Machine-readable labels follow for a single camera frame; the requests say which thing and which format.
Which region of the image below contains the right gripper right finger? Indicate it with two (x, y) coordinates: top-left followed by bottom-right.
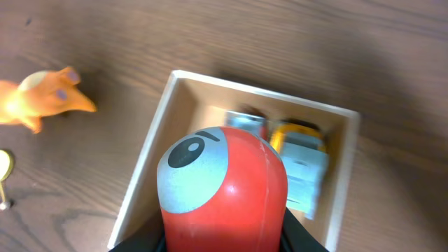
(279, 209), (328, 252)

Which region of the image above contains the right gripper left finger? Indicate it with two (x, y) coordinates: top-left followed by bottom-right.
(109, 213), (167, 252)

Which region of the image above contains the red ball toy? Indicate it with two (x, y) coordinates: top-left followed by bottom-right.
(157, 127), (288, 252)

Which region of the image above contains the yellow grey toy truck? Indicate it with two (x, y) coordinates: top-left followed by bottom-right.
(270, 120), (329, 220)

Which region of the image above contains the cream pellet drum toy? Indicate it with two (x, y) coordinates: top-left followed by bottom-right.
(1, 149), (15, 211)

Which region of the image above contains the orange rubber animal toy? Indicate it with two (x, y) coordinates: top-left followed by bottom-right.
(1, 66), (97, 134)

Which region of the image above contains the white cardboard box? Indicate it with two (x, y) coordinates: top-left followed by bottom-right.
(107, 70), (359, 251)

